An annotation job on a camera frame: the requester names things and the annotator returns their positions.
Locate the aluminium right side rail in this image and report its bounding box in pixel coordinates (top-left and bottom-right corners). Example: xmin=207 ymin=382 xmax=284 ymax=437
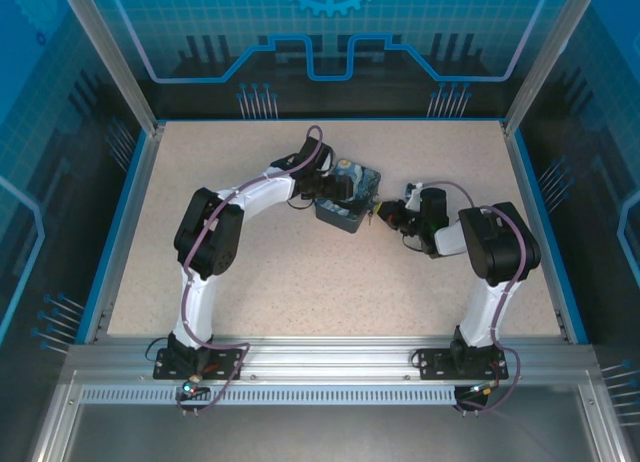
xmin=502 ymin=124 xmax=576 ymax=343

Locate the aluminium left side rail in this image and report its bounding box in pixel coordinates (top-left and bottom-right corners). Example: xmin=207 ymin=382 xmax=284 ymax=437
xmin=82 ymin=124 xmax=167 ymax=346

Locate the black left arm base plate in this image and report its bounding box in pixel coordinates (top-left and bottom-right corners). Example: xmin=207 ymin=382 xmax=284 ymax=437
xmin=152 ymin=346 xmax=246 ymax=383

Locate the aluminium frame post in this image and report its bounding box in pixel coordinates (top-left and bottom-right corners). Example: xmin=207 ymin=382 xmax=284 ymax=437
xmin=502 ymin=0 xmax=589 ymax=136
xmin=56 ymin=0 xmax=167 ymax=136

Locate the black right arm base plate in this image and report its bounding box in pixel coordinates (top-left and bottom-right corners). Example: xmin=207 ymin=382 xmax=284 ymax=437
xmin=414 ymin=348 xmax=511 ymax=382

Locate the aluminium left frame post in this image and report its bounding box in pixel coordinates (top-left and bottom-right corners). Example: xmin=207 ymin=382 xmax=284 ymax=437
xmin=56 ymin=0 xmax=167 ymax=136

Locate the aluminium mounting rail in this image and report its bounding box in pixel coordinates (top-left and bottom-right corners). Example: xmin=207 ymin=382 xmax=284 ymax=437
xmin=64 ymin=333 xmax=601 ymax=386

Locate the aluminium right frame post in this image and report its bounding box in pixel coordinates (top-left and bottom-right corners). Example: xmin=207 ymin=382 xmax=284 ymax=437
xmin=502 ymin=0 xmax=589 ymax=136

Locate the starry night painted tin box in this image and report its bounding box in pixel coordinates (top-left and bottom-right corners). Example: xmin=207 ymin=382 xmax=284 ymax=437
xmin=313 ymin=156 xmax=384 ymax=235

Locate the slotted grey cable duct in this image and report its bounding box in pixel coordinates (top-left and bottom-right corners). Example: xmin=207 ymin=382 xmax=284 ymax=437
xmin=78 ymin=386 xmax=460 ymax=407

